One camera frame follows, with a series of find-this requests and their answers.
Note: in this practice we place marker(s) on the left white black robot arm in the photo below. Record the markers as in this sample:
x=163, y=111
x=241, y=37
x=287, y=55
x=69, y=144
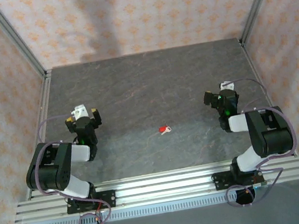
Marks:
x=50, y=167

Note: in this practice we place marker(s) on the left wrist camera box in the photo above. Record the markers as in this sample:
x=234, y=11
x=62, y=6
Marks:
x=79, y=110

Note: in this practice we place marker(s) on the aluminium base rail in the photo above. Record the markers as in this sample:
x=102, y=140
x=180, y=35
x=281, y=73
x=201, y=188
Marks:
x=164, y=186

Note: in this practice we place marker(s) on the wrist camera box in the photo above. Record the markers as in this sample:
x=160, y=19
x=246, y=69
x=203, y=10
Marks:
x=79, y=110
x=226, y=85

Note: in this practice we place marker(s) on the red capped key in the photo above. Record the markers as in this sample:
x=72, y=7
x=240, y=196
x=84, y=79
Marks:
x=163, y=129

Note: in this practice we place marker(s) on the aluminium table side rail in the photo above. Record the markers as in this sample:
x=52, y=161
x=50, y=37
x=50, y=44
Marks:
x=42, y=114
x=258, y=77

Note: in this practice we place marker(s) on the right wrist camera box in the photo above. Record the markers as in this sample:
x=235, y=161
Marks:
x=226, y=85

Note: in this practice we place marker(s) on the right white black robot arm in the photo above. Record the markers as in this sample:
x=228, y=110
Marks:
x=269, y=132

